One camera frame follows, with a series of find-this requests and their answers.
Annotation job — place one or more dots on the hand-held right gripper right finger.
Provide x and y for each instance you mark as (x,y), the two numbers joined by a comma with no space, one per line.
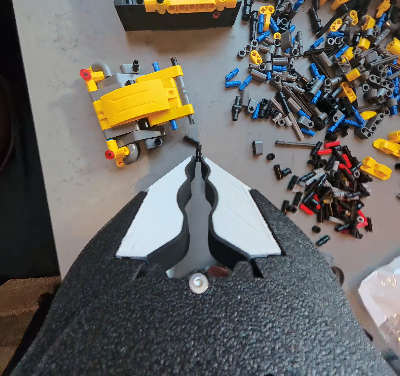
(240,222)

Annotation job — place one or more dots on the small black connector pin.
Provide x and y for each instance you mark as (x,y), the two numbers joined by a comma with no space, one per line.
(198,154)
(191,138)

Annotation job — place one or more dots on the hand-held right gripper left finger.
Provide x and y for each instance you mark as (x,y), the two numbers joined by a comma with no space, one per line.
(156,222)

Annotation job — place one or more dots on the black elbow connector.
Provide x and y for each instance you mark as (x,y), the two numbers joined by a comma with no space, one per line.
(281,171)

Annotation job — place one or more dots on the pile of mixed building pieces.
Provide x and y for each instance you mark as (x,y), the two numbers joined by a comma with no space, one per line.
(312,69)

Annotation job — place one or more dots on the yellow and grey car assembly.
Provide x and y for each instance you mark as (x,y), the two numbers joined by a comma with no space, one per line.
(134,103)

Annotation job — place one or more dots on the pile of black red pins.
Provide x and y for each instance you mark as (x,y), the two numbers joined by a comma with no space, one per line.
(337,194)

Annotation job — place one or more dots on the long dark grey axle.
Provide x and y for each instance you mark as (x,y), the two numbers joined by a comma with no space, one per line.
(297,144)

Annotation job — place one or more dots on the yellow curved liftarm piece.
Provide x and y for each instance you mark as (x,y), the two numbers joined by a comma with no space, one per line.
(387,146)
(375,167)

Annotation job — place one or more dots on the person's dark trousers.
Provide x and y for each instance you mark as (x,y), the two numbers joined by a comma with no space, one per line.
(25,194)

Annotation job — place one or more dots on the small dark grey sleeve piece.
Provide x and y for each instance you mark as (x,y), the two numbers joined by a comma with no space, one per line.
(258,148)

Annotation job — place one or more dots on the clear plastic bags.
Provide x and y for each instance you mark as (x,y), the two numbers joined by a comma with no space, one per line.
(381,297)

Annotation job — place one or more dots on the grey desk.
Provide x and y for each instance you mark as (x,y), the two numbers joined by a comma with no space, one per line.
(62,53)

